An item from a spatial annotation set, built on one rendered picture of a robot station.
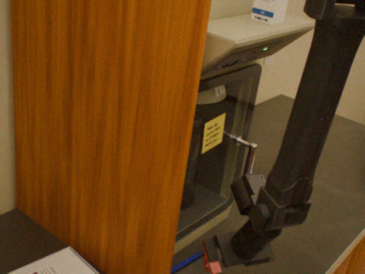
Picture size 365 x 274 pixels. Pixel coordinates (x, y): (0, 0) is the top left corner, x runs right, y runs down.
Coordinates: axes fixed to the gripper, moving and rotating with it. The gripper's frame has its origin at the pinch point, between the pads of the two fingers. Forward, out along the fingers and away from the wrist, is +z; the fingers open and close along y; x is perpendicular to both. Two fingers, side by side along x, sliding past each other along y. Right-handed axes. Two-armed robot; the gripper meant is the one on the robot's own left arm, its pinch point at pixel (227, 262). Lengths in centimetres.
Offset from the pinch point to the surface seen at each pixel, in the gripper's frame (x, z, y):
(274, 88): -95, 63, -86
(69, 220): -20.7, 15.6, 27.5
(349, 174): -30, 29, -71
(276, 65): -99, 53, -83
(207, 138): -25.1, -8.8, -0.3
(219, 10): -39, -33, 2
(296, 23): -37, -32, -16
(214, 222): -16.7, 20.0, -10.7
